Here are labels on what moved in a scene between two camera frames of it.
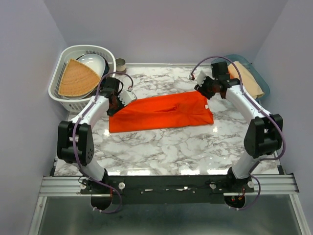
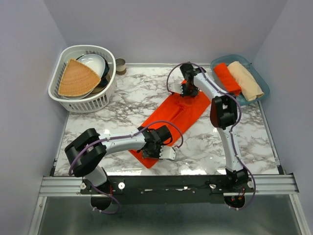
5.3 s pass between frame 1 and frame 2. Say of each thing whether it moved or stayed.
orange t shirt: moved
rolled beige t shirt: stayed
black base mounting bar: stayed
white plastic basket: stayed
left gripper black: moved
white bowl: stayed
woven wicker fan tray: stayed
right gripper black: moved
